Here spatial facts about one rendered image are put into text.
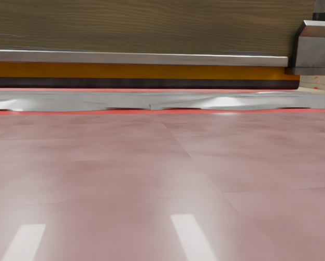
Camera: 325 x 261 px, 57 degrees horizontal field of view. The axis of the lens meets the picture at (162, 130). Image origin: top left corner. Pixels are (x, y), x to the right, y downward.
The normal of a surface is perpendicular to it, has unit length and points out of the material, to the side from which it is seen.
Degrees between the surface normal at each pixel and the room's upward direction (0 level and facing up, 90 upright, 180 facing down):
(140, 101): 36
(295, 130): 0
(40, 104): 43
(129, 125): 0
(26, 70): 90
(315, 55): 90
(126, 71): 90
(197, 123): 0
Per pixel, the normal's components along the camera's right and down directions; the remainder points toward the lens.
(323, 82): -0.99, 0.02
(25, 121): 0.02, -0.97
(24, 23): 0.16, 0.22
